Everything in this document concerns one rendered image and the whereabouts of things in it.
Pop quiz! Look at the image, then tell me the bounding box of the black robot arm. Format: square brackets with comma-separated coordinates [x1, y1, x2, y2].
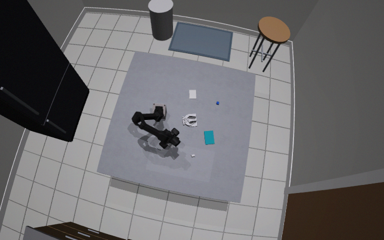
[132, 106, 180, 147]

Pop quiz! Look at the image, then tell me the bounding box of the teal flat rectangular plate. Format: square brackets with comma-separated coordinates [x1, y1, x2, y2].
[204, 130, 215, 145]

